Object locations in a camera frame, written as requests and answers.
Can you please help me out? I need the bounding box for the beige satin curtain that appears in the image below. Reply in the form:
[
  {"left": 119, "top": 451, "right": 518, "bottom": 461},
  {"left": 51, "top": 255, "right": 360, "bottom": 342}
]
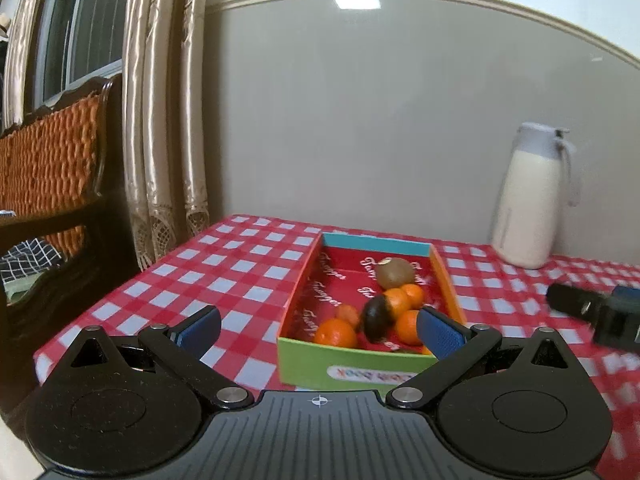
[{"left": 1, "top": 0, "right": 209, "bottom": 269}]

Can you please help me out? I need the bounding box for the red cardboard box tray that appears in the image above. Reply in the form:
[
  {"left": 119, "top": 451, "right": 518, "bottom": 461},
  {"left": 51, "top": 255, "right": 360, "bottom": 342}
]
[{"left": 278, "top": 232, "right": 466, "bottom": 393}]

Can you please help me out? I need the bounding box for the dark wooden wicker sofa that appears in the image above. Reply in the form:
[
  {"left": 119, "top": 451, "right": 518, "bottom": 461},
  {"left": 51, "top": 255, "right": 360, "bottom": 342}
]
[{"left": 1, "top": 76, "right": 138, "bottom": 425}]

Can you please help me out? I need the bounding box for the red white checkered tablecloth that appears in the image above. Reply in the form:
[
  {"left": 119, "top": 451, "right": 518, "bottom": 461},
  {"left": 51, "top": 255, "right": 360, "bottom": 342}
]
[{"left": 34, "top": 215, "right": 639, "bottom": 479}]

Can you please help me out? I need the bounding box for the cream thermos jug grey lid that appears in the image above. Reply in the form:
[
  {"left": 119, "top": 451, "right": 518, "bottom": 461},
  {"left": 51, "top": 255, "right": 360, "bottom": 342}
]
[{"left": 491, "top": 122, "right": 580, "bottom": 269}]

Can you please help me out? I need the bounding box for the large orange tangerine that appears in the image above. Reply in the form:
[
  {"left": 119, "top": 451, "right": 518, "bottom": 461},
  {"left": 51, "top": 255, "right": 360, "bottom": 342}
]
[{"left": 384, "top": 288, "right": 412, "bottom": 321}]

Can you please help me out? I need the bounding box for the window with grey frame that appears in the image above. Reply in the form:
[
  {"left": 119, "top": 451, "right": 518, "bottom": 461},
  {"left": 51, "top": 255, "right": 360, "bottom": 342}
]
[{"left": 34, "top": 0, "right": 127, "bottom": 106}]

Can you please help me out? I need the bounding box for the brown kiwi with sticker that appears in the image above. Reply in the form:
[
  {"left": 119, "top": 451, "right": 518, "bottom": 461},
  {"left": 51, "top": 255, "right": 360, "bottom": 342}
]
[{"left": 374, "top": 257, "right": 416, "bottom": 290}]

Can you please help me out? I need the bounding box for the small orange tangerine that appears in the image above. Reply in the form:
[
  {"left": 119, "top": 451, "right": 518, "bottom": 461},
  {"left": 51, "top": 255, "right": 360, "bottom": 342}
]
[{"left": 394, "top": 309, "right": 422, "bottom": 346}]

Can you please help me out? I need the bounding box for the black white checked cloth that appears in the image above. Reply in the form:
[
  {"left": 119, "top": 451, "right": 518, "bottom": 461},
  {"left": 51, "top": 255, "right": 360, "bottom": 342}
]
[{"left": 1, "top": 238, "right": 63, "bottom": 284}]

